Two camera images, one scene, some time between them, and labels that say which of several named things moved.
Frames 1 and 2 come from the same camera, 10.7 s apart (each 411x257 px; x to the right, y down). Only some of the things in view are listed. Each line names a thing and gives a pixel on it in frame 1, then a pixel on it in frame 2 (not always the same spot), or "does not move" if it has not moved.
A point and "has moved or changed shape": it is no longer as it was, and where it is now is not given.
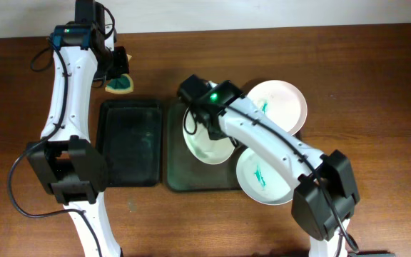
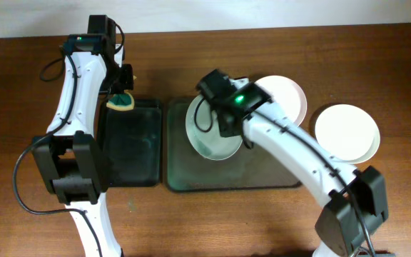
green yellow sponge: x=122 y=85 has moved or changed shape
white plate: x=261 y=180 to x=347 y=133
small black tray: x=130 y=135 does not move
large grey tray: x=186 y=170 does not move
